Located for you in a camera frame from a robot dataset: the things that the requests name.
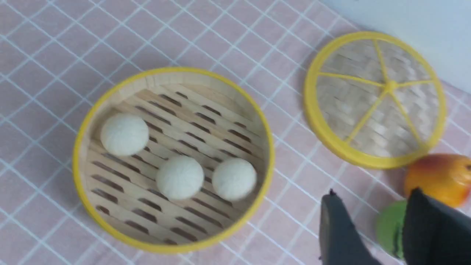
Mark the yellow rimmed woven steamer lid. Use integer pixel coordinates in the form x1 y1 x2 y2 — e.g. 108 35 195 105
304 31 446 169

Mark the white steamed bun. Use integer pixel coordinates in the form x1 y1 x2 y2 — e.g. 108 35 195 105
155 155 205 200
212 158 257 201
100 113 149 156

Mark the green fruit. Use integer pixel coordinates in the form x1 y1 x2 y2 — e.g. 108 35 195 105
375 200 407 260

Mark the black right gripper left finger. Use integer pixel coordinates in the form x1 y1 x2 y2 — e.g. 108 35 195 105
319 189 380 265

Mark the yellow rimmed bamboo steamer tray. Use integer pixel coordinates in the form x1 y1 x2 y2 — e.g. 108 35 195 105
72 67 275 254

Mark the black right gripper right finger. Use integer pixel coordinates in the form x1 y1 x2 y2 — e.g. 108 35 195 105
402 188 471 265

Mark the orange red mango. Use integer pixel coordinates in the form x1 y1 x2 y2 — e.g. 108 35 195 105
404 153 471 208

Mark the pink grid tablecloth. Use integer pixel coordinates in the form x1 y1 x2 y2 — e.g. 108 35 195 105
0 0 471 265

